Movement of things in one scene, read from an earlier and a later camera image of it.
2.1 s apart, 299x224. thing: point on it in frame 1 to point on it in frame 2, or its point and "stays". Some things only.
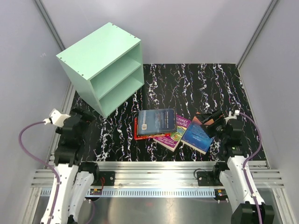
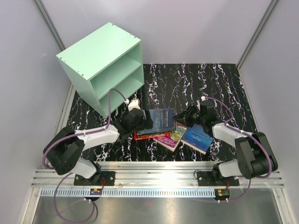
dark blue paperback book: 151,121 stays
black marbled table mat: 191,88 stays
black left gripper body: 86,119 to 140,127
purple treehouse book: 171,143 stays
